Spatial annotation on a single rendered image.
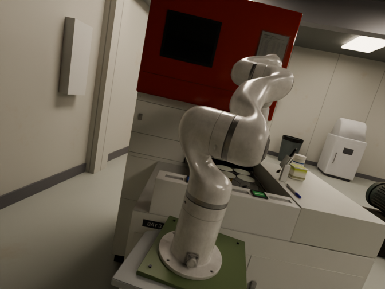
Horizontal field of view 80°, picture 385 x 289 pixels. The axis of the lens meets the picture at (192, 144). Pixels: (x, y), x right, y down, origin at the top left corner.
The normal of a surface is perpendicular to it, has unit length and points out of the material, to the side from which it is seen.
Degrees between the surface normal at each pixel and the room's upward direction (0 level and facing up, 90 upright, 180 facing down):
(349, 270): 90
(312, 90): 90
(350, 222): 90
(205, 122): 64
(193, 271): 2
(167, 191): 90
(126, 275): 0
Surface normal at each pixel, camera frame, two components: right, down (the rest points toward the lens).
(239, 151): -0.40, 0.34
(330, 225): 0.00, 0.22
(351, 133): -0.17, -0.15
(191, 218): -0.57, 0.05
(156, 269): 0.25, -0.94
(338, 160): -0.25, 0.16
